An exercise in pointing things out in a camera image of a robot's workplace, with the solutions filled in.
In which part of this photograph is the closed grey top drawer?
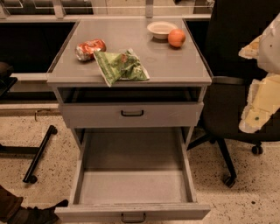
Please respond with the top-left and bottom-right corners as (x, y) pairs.
(59, 102), (204, 128)

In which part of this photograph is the black middle drawer handle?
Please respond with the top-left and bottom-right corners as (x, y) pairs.
(121, 213), (146, 224)

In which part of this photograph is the dark shoe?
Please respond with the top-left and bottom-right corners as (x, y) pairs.
(7, 199), (68, 224)

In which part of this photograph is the white paper bowl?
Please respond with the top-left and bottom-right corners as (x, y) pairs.
(147, 21), (178, 39)

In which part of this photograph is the orange fruit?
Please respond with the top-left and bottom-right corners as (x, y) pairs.
(168, 29), (186, 47)

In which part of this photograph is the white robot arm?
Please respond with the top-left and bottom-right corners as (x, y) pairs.
(239, 14), (280, 133)

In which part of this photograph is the crushed orange soda can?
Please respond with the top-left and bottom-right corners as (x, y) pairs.
(75, 38), (106, 61)

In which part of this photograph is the grey drawer cabinet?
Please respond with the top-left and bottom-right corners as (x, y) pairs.
(47, 17), (211, 145)

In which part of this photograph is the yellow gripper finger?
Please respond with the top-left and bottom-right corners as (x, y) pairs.
(239, 73), (280, 133)
(238, 36), (261, 60)

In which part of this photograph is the black office chair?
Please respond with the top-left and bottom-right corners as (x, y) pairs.
(185, 0), (280, 187)

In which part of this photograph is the black table leg base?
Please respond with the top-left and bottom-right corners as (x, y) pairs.
(0, 125), (58, 184)

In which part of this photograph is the green jalapeno chip bag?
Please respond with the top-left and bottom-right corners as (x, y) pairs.
(94, 49), (150, 87)

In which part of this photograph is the open grey middle drawer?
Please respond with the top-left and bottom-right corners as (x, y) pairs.
(56, 128), (210, 222)

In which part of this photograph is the black drawer handle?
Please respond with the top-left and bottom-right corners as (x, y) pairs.
(121, 213), (146, 224)
(121, 110), (144, 117)

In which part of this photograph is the black top drawer handle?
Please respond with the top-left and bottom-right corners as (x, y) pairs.
(121, 110), (144, 117)

